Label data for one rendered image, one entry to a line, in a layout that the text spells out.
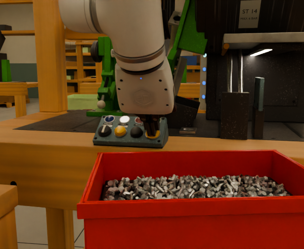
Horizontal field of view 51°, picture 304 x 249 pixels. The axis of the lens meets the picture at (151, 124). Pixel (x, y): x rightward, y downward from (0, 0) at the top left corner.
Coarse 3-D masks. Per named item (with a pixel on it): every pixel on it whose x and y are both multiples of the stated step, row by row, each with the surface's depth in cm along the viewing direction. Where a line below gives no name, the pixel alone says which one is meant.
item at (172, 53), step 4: (172, 48) 83; (172, 52) 82; (176, 52) 82; (168, 56) 81; (172, 56) 81; (168, 60) 80; (172, 60) 80; (172, 64) 81; (172, 68) 83; (172, 72) 86
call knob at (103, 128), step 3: (102, 126) 68; (105, 126) 67; (108, 126) 67; (99, 129) 67; (102, 129) 67; (105, 129) 67; (108, 129) 67; (99, 132) 67; (102, 132) 66; (105, 132) 66; (108, 132) 67; (102, 135) 67
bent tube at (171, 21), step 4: (176, 12) 91; (180, 12) 91; (172, 16) 90; (176, 16) 91; (180, 16) 90; (172, 20) 89; (176, 20) 92; (172, 24) 88; (176, 24) 88; (172, 28) 92; (176, 28) 91; (172, 32) 93; (172, 36) 94; (172, 40) 95; (172, 44) 96; (168, 52) 98
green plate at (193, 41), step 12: (192, 0) 80; (192, 12) 81; (180, 24) 81; (192, 24) 82; (180, 36) 82; (192, 36) 82; (204, 36) 81; (180, 48) 84; (192, 48) 83; (204, 48) 82
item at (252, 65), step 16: (208, 64) 98; (224, 64) 96; (256, 64) 95; (272, 64) 94; (288, 64) 93; (208, 80) 98; (224, 80) 97; (272, 80) 95; (288, 80) 94; (208, 96) 99; (272, 96) 95; (288, 96) 94; (208, 112) 100; (272, 112) 96; (288, 112) 95
